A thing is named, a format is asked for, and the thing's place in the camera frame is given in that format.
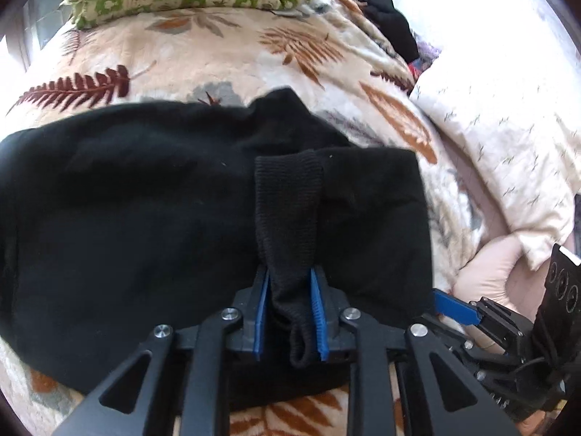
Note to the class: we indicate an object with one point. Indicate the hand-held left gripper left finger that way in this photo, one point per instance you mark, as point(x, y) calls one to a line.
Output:
point(261, 311)

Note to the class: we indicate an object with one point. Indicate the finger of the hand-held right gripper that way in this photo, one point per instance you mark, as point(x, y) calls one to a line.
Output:
point(454, 307)

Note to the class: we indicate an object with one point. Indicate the black sweatshirt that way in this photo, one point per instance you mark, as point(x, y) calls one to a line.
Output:
point(136, 227)

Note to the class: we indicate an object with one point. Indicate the leaf print quilted blanket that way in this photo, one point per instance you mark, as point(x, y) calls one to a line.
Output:
point(190, 54)

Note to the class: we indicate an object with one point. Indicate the dark clothes pile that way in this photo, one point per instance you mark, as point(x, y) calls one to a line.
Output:
point(386, 18)

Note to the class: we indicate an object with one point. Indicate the white twig print pillow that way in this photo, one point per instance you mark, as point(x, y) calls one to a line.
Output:
point(499, 113)

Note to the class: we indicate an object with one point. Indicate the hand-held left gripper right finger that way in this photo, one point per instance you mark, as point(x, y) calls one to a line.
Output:
point(318, 315)

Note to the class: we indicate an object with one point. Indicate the multicoloured cloth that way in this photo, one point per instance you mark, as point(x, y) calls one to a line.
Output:
point(423, 57)

